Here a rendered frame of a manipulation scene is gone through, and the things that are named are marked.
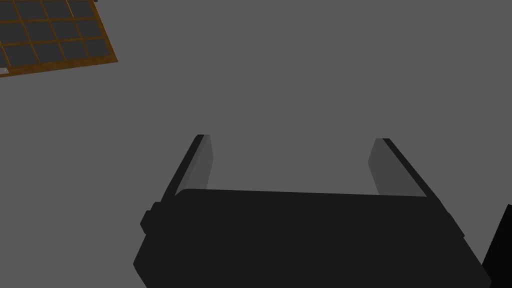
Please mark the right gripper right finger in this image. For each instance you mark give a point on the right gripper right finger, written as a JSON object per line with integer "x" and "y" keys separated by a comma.
{"x": 394, "y": 172}

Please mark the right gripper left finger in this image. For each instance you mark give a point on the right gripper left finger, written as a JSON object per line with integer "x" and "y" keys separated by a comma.
{"x": 194, "y": 166}

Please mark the brown framed grid window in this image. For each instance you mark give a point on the brown framed grid window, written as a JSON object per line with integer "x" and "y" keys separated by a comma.
{"x": 50, "y": 36}

